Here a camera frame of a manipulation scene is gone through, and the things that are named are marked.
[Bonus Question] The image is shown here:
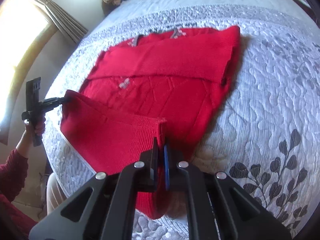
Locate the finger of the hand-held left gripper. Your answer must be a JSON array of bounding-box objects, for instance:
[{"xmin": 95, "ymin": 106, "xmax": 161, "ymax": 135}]
[
  {"xmin": 42, "ymin": 102, "xmax": 67, "ymax": 112},
  {"xmin": 42, "ymin": 96, "xmax": 69, "ymax": 105}
]

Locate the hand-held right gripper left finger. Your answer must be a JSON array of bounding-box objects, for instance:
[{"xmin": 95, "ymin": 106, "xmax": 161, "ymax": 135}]
[{"xmin": 29, "ymin": 136, "xmax": 160, "ymax": 240}]

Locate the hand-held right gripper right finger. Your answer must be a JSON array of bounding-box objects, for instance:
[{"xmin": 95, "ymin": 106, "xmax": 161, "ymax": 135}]
[{"xmin": 162, "ymin": 142, "xmax": 293, "ymax": 240}]

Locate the red knitted sweater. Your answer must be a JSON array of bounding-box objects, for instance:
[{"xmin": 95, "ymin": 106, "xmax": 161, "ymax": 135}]
[{"xmin": 60, "ymin": 25, "xmax": 242, "ymax": 220}]

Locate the person's left forearm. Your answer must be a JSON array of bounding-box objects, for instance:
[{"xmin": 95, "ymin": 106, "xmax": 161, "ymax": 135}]
[{"xmin": 0, "ymin": 129, "xmax": 38, "ymax": 238}]

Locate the person's left hand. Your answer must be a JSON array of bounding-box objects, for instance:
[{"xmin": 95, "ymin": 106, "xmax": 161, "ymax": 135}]
[{"xmin": 24, "ymin": 116, "xmax": 46, "ymax": 137}]

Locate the window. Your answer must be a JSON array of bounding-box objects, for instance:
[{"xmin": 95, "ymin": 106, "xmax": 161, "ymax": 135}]
[{"xmin": 0, "ymin": 0, "xmax": 52, "ymax": 130}]

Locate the grey curtain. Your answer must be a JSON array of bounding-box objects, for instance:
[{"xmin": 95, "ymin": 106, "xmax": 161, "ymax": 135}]
[{"xmin": 22, "ymin": 0, "xmax": 89, "ymax": 44}]

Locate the grey leaf-print quilt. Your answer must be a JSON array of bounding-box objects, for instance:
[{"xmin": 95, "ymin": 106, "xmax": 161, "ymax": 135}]
[{"xmin": 41, "ymin": 0, "xmax": 320, "ymax": 240}]

